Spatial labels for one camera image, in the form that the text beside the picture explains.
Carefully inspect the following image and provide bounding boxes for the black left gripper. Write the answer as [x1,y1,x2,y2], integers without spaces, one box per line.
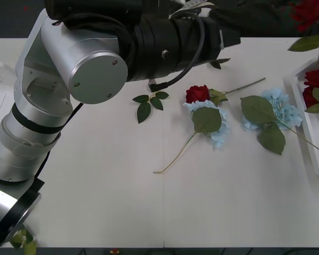
[217,26,241,52]

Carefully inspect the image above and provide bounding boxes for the pale blue flower with stem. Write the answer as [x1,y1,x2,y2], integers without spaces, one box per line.
[153,100,231,175]
[240,87,319,159]

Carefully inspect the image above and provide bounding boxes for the small dark green leaf twig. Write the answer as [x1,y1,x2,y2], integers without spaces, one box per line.
[209,57,231,70]

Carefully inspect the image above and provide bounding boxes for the person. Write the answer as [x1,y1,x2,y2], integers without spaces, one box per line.
[170,0,304,38]

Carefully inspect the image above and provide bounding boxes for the shallow white box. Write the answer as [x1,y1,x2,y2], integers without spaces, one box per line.
[289,59,319,178]
[0,60,18,139]

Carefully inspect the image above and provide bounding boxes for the pale yellow-green leaf twig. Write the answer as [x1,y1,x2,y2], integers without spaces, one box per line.
[10,228,38,255]

